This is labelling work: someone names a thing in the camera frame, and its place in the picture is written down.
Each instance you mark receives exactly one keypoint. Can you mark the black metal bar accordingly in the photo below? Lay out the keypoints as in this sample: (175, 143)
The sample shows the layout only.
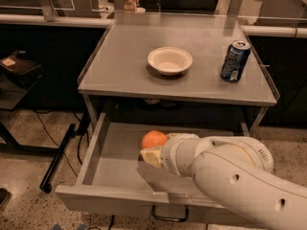
(45, 184)

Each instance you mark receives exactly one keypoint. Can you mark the grey open top drawer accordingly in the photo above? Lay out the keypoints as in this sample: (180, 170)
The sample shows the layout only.
(114, 180)

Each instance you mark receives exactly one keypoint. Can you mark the blue soda can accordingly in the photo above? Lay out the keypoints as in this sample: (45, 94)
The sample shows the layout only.
(235, 61)

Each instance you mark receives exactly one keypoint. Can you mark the grey cabinet table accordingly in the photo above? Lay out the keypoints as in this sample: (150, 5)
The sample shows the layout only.
(119, 66)

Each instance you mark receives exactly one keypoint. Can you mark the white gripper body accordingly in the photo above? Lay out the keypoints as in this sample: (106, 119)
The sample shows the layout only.
(170, 155)

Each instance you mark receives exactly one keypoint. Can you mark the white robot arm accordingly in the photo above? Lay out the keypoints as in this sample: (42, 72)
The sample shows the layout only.
(235, 172)

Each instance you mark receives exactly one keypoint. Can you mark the black box on shelf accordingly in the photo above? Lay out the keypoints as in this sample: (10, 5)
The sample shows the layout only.
(20, 70)

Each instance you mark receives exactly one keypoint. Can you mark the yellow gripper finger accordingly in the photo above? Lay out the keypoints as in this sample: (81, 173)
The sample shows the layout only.
(175, 136)
(152, 156)

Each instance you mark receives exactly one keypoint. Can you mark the white bowl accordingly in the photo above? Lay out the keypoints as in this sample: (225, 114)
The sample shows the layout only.
(170, 61)

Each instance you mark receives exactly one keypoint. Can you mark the person's shoe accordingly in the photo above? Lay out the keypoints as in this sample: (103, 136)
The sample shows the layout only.
(5, 195)

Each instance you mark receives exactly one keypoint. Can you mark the black drawer handle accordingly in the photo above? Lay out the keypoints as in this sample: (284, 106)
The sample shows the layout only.
(172, 214)

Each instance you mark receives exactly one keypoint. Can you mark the orange fruit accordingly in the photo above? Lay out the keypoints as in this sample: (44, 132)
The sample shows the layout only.
(153, 138)

